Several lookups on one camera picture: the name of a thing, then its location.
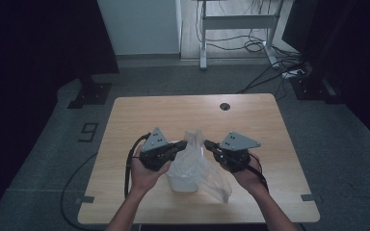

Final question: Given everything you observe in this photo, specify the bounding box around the dark curtain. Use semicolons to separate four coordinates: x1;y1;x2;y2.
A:
0;0;120;222

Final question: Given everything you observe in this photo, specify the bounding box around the black tape floor mark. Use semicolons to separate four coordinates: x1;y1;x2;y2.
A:
77;122;99;143

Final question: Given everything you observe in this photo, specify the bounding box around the left hand-held gripper cable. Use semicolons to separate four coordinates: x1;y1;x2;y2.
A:
123;132;151;198

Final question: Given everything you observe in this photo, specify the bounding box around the person's left hand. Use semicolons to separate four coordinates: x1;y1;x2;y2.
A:
130;145;172;193

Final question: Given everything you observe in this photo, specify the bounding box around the person's right hand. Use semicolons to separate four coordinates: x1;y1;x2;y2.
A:
220;157;268;195

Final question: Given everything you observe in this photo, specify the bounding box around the white power strip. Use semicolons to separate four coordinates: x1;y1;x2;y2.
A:
281;68;306;80

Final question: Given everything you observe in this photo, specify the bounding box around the right hand-held gripper cable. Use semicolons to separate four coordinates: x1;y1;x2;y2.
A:
247;152;270;193

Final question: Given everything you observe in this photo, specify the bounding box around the black stand base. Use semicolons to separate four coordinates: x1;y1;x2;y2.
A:
289;75;345;104
66;75;114;110

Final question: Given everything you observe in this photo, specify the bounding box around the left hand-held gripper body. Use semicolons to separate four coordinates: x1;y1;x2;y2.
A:
139;127;177;171

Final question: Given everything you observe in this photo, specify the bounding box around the dark monitor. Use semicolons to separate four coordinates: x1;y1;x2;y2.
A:
281;0;322;55

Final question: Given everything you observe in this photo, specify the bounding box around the black floor cable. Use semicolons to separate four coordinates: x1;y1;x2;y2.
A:
60;153;98;231

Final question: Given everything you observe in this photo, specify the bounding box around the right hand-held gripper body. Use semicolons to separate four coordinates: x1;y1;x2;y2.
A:
216;130;262;173

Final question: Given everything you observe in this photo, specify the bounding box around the white metal desk frame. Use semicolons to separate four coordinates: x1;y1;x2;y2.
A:
198;0;281;71

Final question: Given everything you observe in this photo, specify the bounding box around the hand-held gripper cable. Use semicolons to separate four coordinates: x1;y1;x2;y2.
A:
247;152;270;193
123;132;151;198

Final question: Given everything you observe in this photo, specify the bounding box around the tangle of black cables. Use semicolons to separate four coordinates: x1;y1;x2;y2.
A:
195;0;306;100

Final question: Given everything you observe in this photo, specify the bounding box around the clear plastic bag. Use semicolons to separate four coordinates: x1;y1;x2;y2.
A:
165;129;233;204

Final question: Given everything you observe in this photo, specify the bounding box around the white plastic trash bin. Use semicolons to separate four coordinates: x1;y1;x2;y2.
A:
167;140;203;193

